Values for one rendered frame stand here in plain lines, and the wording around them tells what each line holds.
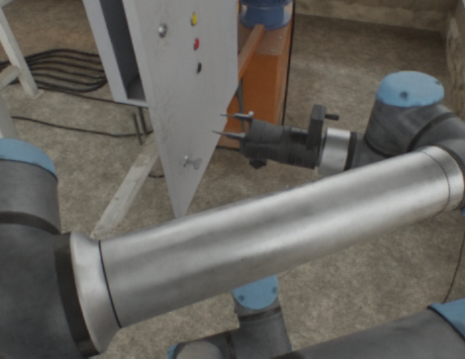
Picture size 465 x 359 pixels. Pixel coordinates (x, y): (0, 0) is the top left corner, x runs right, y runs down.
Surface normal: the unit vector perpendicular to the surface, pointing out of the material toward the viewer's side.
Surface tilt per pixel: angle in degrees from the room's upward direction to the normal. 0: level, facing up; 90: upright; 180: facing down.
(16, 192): 38
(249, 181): 0
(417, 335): 42
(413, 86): 5
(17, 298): 24
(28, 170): 50
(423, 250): 0
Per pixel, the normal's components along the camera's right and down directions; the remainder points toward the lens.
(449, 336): -0.16, -0.95
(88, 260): 0.67, -0.69
